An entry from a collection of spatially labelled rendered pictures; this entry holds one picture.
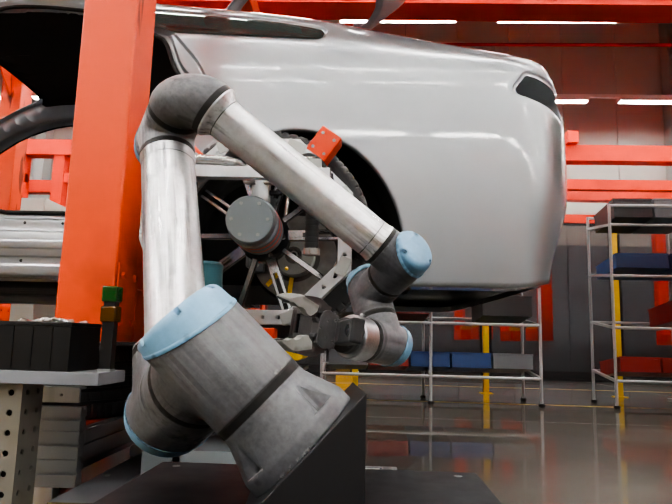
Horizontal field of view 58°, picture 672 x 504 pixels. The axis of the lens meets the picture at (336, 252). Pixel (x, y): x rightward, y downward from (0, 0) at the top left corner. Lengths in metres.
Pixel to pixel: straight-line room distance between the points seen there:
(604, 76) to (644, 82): 0.75
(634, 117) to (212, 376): 12.49
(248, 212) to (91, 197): 0.47
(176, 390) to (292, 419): 0.17
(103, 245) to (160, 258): 0.68
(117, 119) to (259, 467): 1.25
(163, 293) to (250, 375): 0.32
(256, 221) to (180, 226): 0.46
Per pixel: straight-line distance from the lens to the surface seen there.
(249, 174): 1.60
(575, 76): 13.02
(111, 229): 1.81
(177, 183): 1.25
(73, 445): 1.92
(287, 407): 0.84
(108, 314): 1.61
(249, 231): 1.61
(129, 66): 1.94
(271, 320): 1.73
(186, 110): 1.27
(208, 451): 1.83
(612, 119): 12.92
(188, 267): 1.13
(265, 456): 0.84
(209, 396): 0.86
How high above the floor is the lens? 0.54
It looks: 8 degrees up
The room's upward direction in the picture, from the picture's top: 1 degrees clockwise
